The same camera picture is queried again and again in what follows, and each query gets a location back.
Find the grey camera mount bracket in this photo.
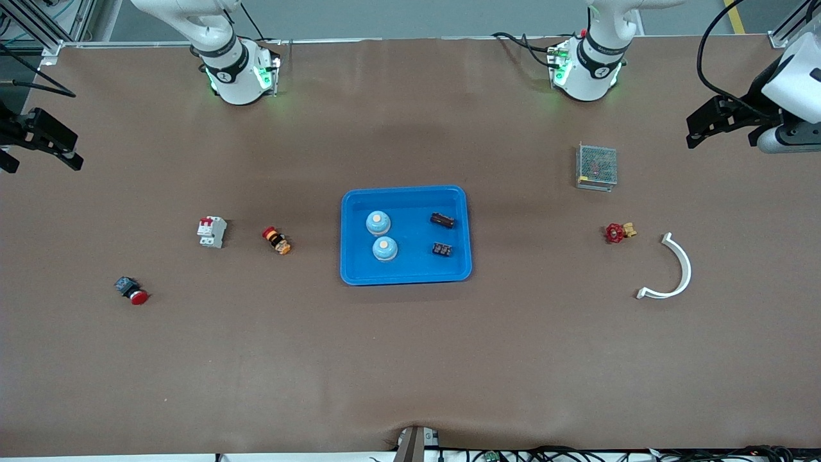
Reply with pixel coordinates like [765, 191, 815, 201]
[394, 425, 440, 462]

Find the red mushroom push button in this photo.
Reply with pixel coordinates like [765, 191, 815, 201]
[114, 277, 149, 305]

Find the black arm base cable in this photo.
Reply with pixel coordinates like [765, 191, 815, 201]
[493, 31, 560, 69]
[239, 0, 283, 46]

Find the aluminium frame post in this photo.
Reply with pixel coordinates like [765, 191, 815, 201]
[768, 0, 821, 49]
[0, 0, 98, 65]

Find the blue plastic tray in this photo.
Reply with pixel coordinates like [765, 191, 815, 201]
[340, 185, 473, 286]

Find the brown table cover mat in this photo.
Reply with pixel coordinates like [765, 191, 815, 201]
[0, 35, 821, 458]

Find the white curved plastic bracket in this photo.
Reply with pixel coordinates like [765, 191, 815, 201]
[636, 232, 692, 300]

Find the black right arm base cable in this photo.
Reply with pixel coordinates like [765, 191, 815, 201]
[239, 0, 283, 46]

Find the black cable bundle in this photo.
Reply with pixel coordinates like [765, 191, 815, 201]
[443, 445, 796, 462]

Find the metal mesh power supply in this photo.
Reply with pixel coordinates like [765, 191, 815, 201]
[575, 143, 618, 192]

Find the white circuit breaker red switch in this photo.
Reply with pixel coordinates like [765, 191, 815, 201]
[197, 216, 228, 249]

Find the yellow red emergency stop switch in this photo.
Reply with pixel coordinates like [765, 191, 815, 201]
[262, 227, 292, 255]

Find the black left arm base cable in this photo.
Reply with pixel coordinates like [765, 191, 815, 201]
[493, 31, 560, 69]

